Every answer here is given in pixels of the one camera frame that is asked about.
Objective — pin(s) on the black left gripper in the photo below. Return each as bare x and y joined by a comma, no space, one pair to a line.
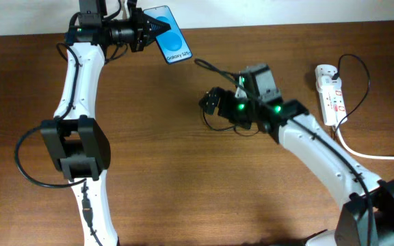
141,24

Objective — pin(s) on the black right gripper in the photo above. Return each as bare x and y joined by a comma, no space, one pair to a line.
214,100

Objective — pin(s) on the blue Galaxy smartphone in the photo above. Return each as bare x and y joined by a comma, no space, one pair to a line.
172,44

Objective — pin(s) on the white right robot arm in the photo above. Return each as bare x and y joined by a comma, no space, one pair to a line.
365,200

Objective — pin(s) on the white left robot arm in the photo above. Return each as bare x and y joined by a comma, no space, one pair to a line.
76,144

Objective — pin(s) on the black USB charger plug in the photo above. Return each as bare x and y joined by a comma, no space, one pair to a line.
335,76

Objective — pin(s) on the white power strip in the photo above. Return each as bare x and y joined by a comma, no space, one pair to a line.
330,95

